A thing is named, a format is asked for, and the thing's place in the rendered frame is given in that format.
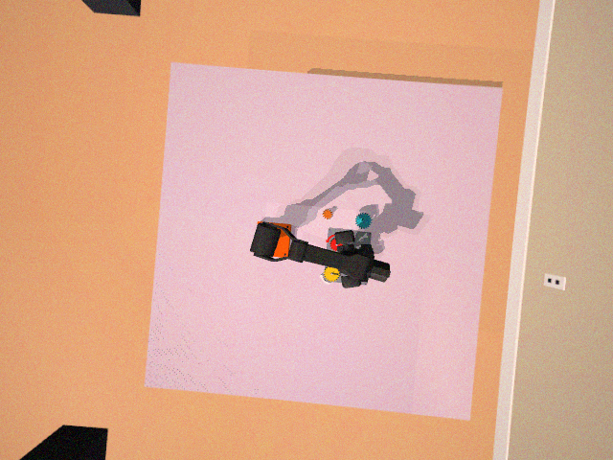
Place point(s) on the teal gear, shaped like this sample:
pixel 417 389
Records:
pixel 363 220

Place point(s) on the red gear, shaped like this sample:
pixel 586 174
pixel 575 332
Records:
pixel 333 242

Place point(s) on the yellow gear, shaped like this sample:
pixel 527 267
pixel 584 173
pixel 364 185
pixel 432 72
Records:
pixel 328 272

